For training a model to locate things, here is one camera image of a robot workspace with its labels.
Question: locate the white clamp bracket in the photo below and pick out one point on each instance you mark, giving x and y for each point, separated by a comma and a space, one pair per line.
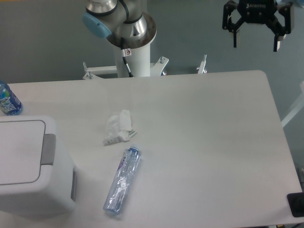
202, 68

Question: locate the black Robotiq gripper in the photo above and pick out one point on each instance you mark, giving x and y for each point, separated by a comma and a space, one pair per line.
260, 12

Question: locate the blue labelled drink bottle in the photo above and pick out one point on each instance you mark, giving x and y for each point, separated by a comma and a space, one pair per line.
9, 103

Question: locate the crumpled white paper wrapper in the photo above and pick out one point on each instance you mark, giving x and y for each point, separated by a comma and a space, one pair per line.
118, 128

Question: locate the white frame leg at right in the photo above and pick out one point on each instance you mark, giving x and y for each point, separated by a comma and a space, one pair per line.
295, 108

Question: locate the white trash can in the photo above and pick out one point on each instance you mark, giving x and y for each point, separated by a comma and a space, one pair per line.
26, 187

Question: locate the grey trash can push button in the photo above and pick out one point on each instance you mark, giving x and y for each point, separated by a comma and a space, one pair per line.
48, 149

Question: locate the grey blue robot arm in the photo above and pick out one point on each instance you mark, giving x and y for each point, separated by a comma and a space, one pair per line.
124, 24

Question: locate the black device at table corner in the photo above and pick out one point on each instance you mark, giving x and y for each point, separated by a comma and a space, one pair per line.
296, 204

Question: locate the empty clear plastic bottle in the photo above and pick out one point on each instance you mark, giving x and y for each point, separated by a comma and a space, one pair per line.
122, 181

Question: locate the white base bracket frame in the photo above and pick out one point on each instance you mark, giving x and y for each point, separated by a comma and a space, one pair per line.
156, 69

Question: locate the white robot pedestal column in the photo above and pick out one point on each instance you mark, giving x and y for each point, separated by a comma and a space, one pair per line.
137, 60

